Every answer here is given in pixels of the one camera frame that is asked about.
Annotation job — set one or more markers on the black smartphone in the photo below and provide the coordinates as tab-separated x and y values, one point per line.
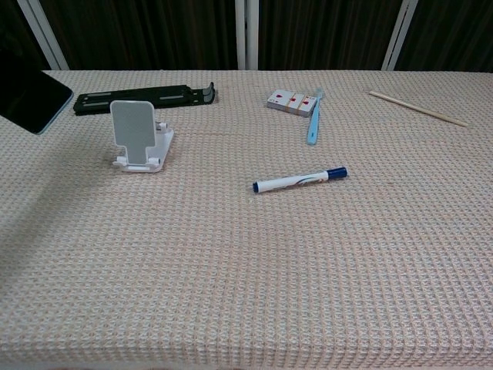
31	96

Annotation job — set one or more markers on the white folding phone stand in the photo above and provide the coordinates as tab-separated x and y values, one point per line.
133	131

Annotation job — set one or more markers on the black folding holder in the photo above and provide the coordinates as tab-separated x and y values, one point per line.
154	96

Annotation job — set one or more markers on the blue capped whiteboard marker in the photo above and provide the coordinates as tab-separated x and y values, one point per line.
292	181

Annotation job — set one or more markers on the beige waffle tablecloth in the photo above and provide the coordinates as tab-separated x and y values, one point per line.
269	270

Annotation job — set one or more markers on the light blue toothbrush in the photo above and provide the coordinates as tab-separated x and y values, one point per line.
312	127

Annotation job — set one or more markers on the playing card deck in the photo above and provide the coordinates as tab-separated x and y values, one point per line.
290	102

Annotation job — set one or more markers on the dark pleated curtain panel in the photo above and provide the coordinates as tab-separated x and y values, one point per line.
15	27
146	34
450	34
327	34

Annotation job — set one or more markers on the wooden chopstick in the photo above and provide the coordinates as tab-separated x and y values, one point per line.
418	108

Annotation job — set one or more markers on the white frame post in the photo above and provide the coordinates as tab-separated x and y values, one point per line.
252	34
44	34
240	34
398	34

